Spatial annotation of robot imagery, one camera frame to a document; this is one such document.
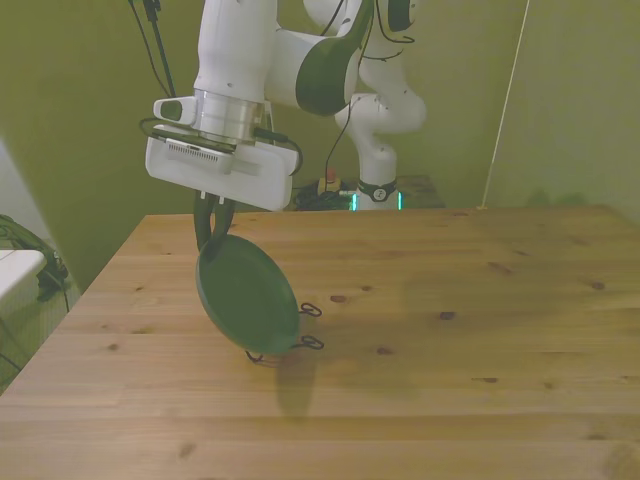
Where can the dark green round plate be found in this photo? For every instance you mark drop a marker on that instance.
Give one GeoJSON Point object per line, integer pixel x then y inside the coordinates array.
{"type": "Point", "coordinates": [245, 295]}

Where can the emergency stop button box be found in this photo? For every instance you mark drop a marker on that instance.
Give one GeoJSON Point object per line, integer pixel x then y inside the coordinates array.
{"type": "Point", "coordinates": [329, 181]}

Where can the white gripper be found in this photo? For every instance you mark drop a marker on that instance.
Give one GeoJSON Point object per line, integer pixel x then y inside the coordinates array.
{"type": "Point", "coordinates": [250, 180]}

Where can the small white side table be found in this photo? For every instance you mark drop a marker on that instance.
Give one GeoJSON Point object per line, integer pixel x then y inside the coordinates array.
{"type": "Point", "coordinates": [17, 272]}

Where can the black tripod stand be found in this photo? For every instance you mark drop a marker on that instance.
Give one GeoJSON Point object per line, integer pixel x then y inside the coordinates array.
{"type": "Point", "coordinates": [162, 55]}

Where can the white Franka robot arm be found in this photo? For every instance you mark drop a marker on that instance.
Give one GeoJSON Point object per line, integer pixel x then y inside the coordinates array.
{"type": "Point", "coordinates": [235, 50]}

